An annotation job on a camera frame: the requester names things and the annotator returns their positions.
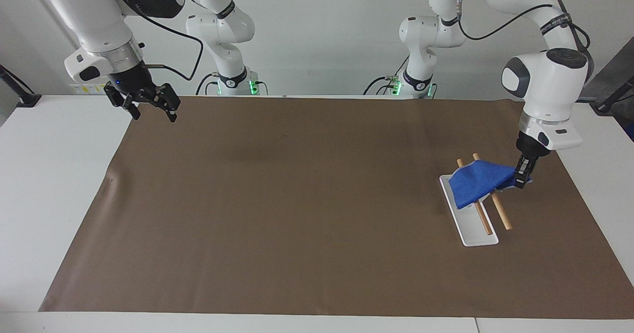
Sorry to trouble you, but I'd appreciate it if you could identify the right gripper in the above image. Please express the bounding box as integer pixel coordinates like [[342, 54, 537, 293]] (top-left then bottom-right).
[[104, 61, 182, 124]]

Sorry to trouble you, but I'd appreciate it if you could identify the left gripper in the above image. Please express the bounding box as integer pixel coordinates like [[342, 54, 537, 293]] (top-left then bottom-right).
[[513, 131, 551, 190]]

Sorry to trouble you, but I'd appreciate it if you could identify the blue towel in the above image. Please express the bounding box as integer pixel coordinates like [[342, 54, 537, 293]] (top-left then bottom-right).
[[448, 160, 534, 211]]

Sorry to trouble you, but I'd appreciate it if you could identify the wooden rod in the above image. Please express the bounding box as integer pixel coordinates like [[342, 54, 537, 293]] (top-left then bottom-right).
[[472, 153, 513, 231], [456, 158, 494, 236]]

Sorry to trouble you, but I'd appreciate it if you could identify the white rack base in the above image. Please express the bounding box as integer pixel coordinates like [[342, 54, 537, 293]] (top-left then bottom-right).
[[439, 173, 499, 247]]

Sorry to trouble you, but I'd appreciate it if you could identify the black stand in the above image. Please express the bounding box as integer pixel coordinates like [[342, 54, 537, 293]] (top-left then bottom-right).
[[0, 64, 43, 109], [590, 74, 634, 114]]

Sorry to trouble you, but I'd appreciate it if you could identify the black cable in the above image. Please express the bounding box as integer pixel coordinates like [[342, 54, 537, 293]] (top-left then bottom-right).
[[195, 71, 221, 96], [456, 0, 593, 84], [363, 55, 410, 96], [114, 0, 205, 82]]

